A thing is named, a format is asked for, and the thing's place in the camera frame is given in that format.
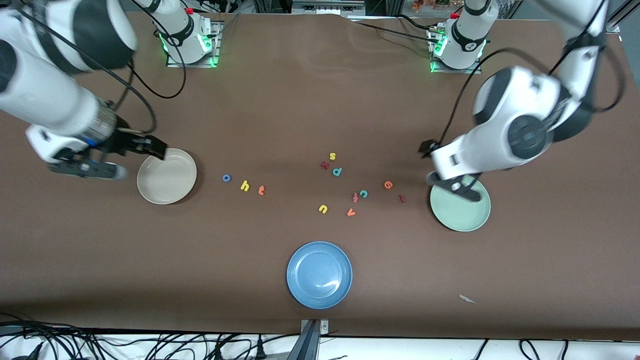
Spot aluminium table edge rail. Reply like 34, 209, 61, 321
606, 0, 640, 42

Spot blue plate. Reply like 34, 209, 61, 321
286, 241, 353, 310

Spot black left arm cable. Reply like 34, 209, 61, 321
439, 0, 627, 147

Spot black base cable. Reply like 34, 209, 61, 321
356, 21, 433, 41
397, 14, 441, 31

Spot brown table cover sheet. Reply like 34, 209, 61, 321
0, 7, 640, 342

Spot orange artificial flowers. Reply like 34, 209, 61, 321
412, 0, 451, 12

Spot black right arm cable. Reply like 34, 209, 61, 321
15, 0, 187, 136

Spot light green plate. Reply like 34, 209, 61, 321
429, 172, 492, 233

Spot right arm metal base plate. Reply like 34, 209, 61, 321
166, 20, 223, 69

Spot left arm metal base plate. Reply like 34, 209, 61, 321
429, 25, 483, 75

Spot silver metal bracket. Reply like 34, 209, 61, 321
300, 318, 330, 336

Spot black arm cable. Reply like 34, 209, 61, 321
15, 0, 187, 136
439, 0, 627, 147

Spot dark camera pole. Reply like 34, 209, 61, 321
286, 320, 321, 360

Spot beige brown plate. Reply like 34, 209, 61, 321
136, 148, 198, 205

